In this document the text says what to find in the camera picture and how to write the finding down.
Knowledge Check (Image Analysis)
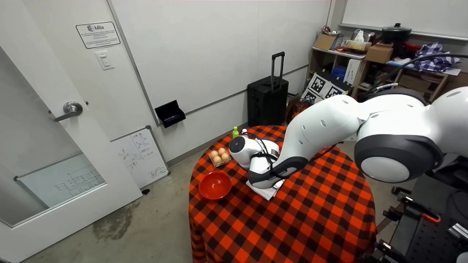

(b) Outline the cardboard box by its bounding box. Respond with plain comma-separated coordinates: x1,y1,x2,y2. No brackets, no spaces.
365,42,396,64
314,31,341,51

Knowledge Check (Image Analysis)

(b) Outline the white printed wall sign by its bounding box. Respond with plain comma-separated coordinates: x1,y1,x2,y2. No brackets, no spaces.
75,20,124,51

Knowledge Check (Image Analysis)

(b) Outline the white framed box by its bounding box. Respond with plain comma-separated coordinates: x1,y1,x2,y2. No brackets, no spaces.
0,45,144,263

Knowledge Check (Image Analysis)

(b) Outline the large wall whiteboard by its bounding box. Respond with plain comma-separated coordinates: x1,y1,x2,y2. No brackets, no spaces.
340,0,468,41

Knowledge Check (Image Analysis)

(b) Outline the black cooking pot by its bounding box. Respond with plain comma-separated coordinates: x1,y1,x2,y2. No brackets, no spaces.
381,22,415,47

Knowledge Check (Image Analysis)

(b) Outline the black wall box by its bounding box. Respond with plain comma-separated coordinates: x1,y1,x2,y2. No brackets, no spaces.
154,99,188,130

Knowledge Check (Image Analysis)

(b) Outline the black suitcase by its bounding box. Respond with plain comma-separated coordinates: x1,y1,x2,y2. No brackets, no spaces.
246,50,290,129

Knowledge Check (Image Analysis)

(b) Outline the black perforated robot platform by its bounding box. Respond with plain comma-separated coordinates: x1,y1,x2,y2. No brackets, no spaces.
390,172,468,263

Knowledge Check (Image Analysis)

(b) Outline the small leaning whiteboard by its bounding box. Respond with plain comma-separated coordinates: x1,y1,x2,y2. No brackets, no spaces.
110,126,172,190

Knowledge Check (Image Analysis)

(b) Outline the red black plaid tablecloth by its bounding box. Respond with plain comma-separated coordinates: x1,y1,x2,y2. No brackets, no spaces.
188,124,379,263

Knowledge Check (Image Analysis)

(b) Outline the white towel with blue stripes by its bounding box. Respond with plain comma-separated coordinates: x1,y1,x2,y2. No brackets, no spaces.
245,177,287,203

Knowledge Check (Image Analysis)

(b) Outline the black white tag board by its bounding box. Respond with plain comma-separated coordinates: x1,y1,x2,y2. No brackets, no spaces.
300,72,350,107

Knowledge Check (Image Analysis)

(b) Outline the small white wall note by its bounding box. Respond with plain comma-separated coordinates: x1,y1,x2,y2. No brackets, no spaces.
96,50,118,72

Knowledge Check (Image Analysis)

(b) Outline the blue white patterned cloth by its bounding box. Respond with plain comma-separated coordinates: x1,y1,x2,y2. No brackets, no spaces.
413,41,463,73

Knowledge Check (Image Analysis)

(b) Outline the silver door handle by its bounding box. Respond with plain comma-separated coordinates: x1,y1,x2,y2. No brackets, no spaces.
52,101,85,123

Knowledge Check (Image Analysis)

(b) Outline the black clamp with orange handle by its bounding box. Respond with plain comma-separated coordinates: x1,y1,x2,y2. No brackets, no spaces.
390,186,444,225
372,238,409,263

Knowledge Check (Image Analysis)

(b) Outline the red bowl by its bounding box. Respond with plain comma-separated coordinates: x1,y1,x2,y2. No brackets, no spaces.
198,169,233,202

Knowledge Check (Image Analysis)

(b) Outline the wooden shelf unit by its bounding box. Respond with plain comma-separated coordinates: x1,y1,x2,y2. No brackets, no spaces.
309,28,468,104

